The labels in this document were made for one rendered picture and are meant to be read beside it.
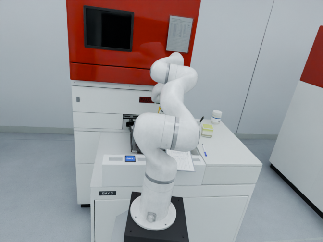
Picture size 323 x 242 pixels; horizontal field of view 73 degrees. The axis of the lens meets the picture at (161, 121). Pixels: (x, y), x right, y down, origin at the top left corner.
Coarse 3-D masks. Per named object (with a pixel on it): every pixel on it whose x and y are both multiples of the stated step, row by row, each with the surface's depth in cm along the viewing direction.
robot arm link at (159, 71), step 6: (174, 54) 112; (180, 54) 114; (162, 60) 104; (168, 60) 108; (174, 60) 109; (180, 60) 112; (156, 66) 101; (162, 66) 101; (168, 66) 101; (150, 72) 103; (156, 72) 101; (162, 72) 101; (168, 72) 101; (156, 78) 103; (162, 78) 102
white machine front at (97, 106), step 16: (80, 96) 155; (96, 96) 157; (112, 96) 159; (128, 96) 161; (144, 96) 162; (80, 112) 160; (96, 112) 162; (112, 112) 164; (128, 112) 166; (144, 112) 168; (80, 128) 165; (96, 128) 167; (112, 128) 169
